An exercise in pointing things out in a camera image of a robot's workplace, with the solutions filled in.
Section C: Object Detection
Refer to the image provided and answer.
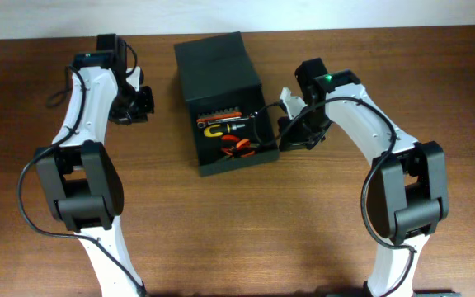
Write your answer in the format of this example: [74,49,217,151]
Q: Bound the silver offset ring wrench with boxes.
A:
[196,115,255,128]

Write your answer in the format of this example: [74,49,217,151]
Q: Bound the black cardboard box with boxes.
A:
[174,32,280,177]

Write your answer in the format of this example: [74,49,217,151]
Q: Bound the orange socket bit rail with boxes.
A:
[197,109,242,121]

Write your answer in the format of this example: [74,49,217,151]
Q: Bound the small red cutting pliers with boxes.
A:
[223,148,256,160]

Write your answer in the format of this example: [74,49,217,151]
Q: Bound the orange black long-nose pliers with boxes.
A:
[221,134,259,155]

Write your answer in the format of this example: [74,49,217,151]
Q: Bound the yellow black stubby screwdriver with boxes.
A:
[204,124,246,138]

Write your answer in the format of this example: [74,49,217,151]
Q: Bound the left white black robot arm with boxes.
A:
[24,34,154,296]

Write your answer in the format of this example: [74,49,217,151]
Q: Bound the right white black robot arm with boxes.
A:
[278,58,449,296]

